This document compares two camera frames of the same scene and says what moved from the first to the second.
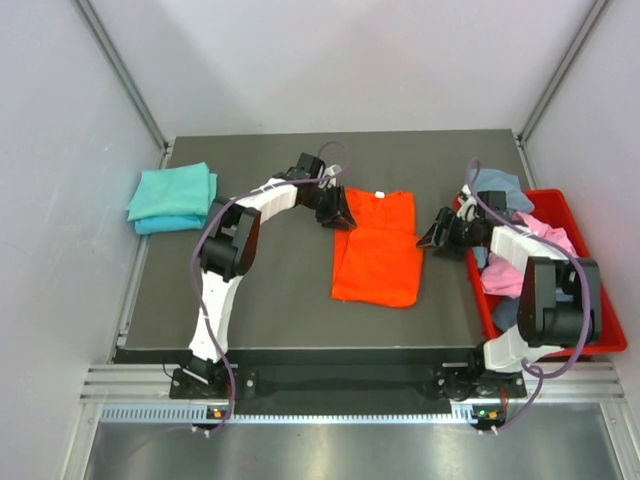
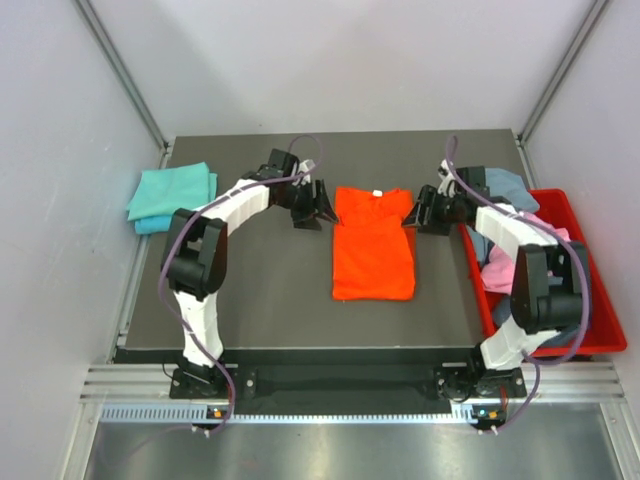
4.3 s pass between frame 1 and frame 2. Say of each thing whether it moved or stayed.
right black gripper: moved
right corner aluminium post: stayed
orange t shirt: stayed
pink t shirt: stayed
